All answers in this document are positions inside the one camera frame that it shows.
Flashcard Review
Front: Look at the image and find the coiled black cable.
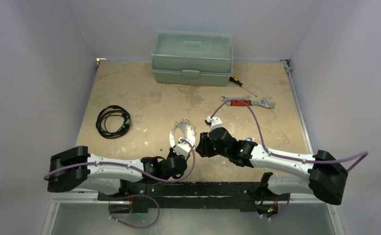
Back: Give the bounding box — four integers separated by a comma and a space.
95, 105, 131, 140

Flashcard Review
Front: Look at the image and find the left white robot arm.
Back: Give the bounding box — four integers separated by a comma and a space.
44, 143, 194, 200

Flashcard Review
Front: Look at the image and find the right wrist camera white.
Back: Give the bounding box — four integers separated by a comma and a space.
205, 117, 222, 132

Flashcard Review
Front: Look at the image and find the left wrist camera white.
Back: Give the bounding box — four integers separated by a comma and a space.
173, 139, 195, 161

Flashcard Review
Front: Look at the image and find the green plastic toolbox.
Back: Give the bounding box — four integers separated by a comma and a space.
151, 31, 234, 86

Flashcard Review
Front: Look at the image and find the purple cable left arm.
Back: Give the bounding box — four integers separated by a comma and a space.
43, 138, 196, 184

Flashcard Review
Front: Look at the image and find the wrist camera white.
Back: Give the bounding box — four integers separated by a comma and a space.
173, 139, 195, 161
205, 117, 222, 132

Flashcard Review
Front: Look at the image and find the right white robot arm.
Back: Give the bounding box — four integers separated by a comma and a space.
196, 127, 348, 205

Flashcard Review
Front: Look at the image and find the silver metal key holder plate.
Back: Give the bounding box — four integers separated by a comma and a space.
169, 119, 196, 148

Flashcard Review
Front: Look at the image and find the silver open-end wrench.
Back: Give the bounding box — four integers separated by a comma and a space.
220, 95, 251, 102

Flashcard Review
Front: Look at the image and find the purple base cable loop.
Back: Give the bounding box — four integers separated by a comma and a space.
108, 194, 161, 230

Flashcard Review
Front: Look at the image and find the black yellow screwdriver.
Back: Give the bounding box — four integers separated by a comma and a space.
229, 75, 258, 97

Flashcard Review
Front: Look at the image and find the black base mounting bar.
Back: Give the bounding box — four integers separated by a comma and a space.
97, 181, 289, 213

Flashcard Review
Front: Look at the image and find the red handled adjustable wrench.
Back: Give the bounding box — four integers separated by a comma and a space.
225, 98, 275, 109

